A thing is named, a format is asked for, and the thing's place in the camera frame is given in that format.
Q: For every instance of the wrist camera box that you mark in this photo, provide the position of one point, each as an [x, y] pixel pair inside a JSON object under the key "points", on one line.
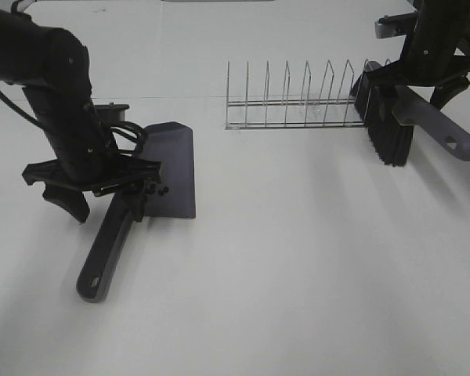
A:
{"points": [[392, 26], [112, 112]]}

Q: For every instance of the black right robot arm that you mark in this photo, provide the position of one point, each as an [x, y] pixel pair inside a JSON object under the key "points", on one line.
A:
{"points": [[435, 54]]}

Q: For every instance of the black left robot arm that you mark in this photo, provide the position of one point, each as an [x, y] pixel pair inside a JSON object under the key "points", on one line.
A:
{"points": [[44, 77]]}

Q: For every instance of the grey hand brush black bristles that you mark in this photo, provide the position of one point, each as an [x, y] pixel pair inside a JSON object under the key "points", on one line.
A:
{"points": [[392, 141]]}

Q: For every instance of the pile of coffee beans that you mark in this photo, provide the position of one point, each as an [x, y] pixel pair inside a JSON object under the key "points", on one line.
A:
{"points": [[153, 188]]}

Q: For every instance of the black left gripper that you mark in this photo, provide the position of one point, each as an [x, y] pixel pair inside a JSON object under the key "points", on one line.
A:
{"points": [[64, 185]]}

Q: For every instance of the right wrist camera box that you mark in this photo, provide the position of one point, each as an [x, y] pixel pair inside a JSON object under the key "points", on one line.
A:
{"points": [[392, 26]]}

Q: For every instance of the chrome wire dish rack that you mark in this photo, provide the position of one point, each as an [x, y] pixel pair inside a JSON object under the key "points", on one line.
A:
{"points": [[334, 97]]}

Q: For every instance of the grey plastic dustpan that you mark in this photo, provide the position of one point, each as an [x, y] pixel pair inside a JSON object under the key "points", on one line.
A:
{"points": [[171, 143]]}

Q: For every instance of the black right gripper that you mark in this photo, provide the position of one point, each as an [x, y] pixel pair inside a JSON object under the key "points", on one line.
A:
{"points": [[448, 80]]}

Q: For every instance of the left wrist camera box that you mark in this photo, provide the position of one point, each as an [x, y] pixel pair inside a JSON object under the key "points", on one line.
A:
{"points": [[112, 112]]}

